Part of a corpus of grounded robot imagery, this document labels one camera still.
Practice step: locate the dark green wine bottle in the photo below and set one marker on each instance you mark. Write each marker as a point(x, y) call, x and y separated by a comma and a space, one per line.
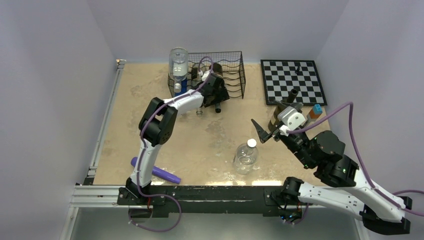
point(281, 109)

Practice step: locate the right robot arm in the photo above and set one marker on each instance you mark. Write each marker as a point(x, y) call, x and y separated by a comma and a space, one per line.
point(348, 187)

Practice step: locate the black chess piece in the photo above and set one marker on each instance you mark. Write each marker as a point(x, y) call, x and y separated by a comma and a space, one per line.
point(298, 70)

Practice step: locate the black wire wine rack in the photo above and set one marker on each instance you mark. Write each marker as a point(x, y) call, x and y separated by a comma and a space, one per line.
point(232, 69)

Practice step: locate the olive green wine bottle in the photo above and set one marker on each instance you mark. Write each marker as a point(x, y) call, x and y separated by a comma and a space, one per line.
point(218, 70)

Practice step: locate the blue square glass bottle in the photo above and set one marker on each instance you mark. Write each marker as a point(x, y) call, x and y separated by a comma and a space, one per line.
point(181, 92)

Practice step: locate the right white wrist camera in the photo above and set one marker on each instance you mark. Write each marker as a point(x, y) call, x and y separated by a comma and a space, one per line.
point(291, 119)

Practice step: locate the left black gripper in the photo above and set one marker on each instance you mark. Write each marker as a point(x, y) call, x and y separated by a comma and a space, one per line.
point(222, 95)

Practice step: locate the clear bottle white cap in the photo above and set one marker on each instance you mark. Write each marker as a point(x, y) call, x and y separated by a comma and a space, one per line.
point(178, 67)
point(245, 157)

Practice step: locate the aluminium frame rail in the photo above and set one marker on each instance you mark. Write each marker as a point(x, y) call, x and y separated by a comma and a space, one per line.
point(134, 85)

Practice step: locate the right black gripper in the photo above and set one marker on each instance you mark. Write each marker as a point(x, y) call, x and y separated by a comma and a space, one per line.
point(262, 134)

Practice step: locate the purple flashlight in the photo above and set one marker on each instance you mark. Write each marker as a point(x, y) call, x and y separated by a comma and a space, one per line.
point(164, 175)

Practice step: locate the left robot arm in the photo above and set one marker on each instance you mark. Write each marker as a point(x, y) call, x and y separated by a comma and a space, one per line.
point(157, 125)

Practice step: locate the black white chessboard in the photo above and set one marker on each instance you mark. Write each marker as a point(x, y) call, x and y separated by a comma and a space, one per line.
point(279, 78)

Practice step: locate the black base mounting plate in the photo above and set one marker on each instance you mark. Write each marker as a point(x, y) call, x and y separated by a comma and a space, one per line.
point(203, 199)

